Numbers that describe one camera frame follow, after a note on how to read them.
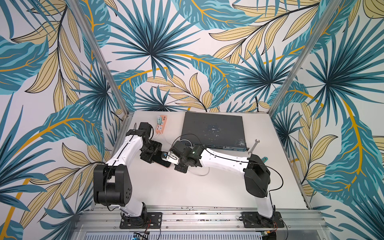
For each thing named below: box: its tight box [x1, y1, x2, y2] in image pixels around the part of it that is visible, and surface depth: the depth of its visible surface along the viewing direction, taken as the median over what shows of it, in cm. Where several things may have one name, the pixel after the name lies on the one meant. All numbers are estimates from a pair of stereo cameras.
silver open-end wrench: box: [248, 139, 260, 155], surface depth 105 cm
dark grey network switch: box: [180, 111, 250, 151], surface depth 106 cm
